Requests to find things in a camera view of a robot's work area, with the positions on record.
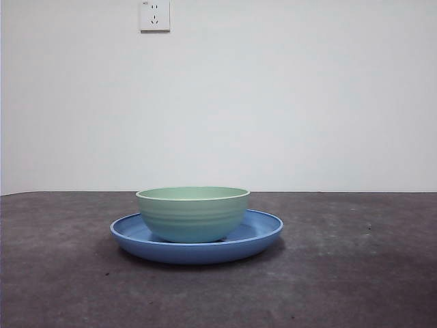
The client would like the blue round plate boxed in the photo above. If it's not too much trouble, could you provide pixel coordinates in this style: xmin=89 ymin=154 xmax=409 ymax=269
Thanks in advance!
xmin=109 ymin=208 xmax=284 ymax=265

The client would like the green ribbed bowl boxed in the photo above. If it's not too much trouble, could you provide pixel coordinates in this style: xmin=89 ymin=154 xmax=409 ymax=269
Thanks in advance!
xmin=135 ymin=186 xmax=251 ymax=243

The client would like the white wall socket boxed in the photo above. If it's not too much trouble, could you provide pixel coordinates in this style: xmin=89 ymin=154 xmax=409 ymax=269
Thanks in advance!
xmin=139 ymin=0 xmax=171 ymax=33

